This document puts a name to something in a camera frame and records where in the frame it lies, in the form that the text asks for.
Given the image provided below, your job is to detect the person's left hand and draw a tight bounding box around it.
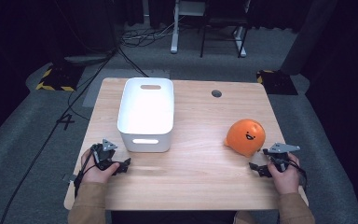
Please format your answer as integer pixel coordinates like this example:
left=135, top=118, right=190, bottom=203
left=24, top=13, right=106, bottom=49
left=80, top=147, right=121, bottom=185

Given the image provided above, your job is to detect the black yellow striped stand base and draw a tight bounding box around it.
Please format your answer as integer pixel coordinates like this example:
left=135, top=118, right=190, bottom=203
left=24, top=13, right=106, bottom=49
left=34, top=63, right=86, bottom=92
left=255, top=69, right=299, bottom=96

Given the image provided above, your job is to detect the person's dark lap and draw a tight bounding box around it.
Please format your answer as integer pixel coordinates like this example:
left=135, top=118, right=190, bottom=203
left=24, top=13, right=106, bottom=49
left=110, top=210, right=256, bottom=224

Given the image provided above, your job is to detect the white plastic storage bin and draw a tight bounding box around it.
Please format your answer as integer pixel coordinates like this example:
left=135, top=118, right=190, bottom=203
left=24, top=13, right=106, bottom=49
left=117, top=77, right=175, bottom=154

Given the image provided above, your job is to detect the person's right hand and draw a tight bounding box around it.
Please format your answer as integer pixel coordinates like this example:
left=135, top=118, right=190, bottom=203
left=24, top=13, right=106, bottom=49
left=267, top=153, right=301, bottom=196

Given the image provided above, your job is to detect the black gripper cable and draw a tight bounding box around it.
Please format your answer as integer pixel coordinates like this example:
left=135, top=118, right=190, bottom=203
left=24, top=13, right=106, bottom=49
left=73, top=151, right=98, bottom=199
left=288, top=159, right=309, bottom=191

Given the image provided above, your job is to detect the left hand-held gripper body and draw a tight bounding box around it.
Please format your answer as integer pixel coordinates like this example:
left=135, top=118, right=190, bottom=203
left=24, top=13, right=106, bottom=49
left=90, top=138, right=124, bottom=171

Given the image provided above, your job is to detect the long black floor cable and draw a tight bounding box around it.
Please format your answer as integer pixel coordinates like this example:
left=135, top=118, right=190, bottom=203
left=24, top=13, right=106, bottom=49
left=0, top=46, right=119, bottom=224

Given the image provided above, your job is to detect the black metal chair frame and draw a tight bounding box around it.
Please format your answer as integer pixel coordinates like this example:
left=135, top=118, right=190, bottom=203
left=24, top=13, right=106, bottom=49
left=200, top=0, right=252, bottom=59

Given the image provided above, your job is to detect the white desk leg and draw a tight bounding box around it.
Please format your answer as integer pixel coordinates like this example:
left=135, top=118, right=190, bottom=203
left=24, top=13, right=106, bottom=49
left=233, top=25, right=248, bottom=59
left=170, top=0, right=182, bottom=55

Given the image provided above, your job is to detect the orange smiling round plush toy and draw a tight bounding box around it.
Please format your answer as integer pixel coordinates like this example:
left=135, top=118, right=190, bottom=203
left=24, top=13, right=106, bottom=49
left=223, top=118, right=267, bottom=159

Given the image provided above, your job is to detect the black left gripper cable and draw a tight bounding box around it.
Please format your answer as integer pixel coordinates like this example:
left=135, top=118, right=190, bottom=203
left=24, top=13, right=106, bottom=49
left=73, top=151, right=98, bottom=199

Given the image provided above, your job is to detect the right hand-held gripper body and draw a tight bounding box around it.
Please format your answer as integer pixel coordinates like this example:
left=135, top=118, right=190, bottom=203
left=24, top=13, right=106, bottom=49
left=262, top=142, right=301, bottom=173

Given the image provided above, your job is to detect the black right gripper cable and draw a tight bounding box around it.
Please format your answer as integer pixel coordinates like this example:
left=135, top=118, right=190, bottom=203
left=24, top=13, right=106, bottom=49
left=288, top=159, right=309, bottom=191

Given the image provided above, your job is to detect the grey round stand base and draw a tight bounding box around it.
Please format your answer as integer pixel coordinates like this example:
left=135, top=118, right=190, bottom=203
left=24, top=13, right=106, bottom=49
left=62, top=53, right=113, bottom=65

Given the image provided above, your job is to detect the tangle of floor cables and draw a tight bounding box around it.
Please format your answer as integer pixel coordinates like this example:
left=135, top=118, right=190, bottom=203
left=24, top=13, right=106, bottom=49
left=118, top=18, right=181, bottom=49

